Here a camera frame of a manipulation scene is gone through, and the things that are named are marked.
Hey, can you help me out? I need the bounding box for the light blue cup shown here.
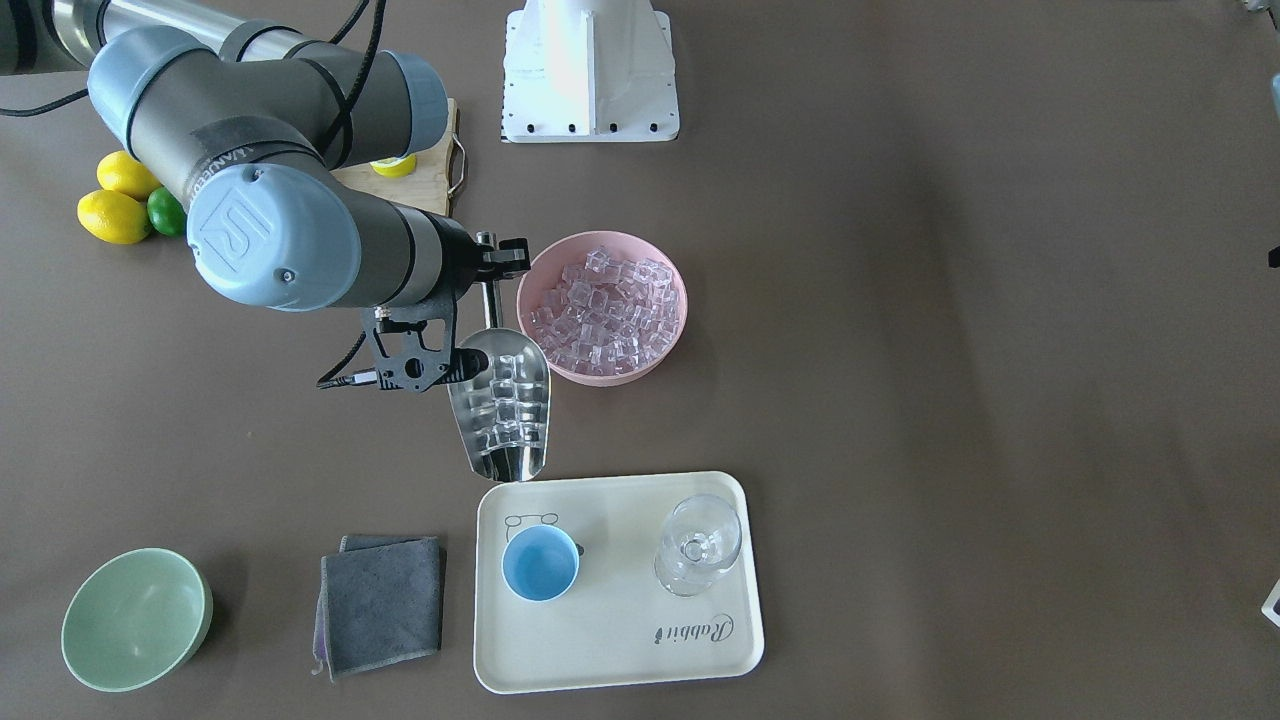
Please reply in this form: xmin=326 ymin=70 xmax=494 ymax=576
xmin=500 ymin=525 xmax=581 ymax=602

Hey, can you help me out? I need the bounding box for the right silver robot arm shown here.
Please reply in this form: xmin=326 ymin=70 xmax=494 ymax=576
xmin=3 ymin=1 xmax=530 ymax=392

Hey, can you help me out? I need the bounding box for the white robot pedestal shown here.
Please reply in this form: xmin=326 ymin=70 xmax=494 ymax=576
xmin=500 ymin=1 xmax=681 ymax=143

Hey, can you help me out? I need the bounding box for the wooden cutting board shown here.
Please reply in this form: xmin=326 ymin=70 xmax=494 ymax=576
xmin=332 ymin=99 xmax=467 ymax=217

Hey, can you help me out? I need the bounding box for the pink bowl of ice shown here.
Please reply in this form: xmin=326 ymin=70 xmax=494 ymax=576
xmin=517 ymin=231 xmax=689 ymax=387

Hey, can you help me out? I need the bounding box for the metal ice scoop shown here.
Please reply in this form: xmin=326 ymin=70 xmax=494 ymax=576
xmin=449 ymin=232 xmax=550 ymax=483

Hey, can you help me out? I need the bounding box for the halved lemon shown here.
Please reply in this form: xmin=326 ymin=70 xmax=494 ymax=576
xmin=369 ymin=152 xmax=417 ymax=178

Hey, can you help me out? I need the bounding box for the yellow lemon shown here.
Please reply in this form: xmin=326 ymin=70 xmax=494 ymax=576
xmin=95 ymin=150 xmax=163 ymax=202
xmin=76 ymin=190 xmax=154 ymax=245

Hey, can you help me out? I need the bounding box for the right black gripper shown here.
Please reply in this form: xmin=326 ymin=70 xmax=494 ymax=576
xmin=362 ymin=231 xmax=531 ymax=392

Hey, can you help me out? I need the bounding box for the clear wine glass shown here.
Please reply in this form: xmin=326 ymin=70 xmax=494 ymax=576
xmin=654 ymin=495 xmax=742 ymax=597

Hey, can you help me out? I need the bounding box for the green ceramic bowl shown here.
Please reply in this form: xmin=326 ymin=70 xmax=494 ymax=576
xmin=60 ymin=548 xmax=214 ymax=693

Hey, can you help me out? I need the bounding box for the cream serving tray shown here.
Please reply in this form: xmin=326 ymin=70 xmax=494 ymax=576
xmin=474 ymin=470 xmax=765 ymax=694

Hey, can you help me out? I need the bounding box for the green lime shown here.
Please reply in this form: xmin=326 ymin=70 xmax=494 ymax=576
xmin=145 ymin=186 xmax=187 ymax=237

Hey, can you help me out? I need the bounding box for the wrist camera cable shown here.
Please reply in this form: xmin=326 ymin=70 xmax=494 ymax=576
xmin=316 ymin=331 xmax=381 ymax=391

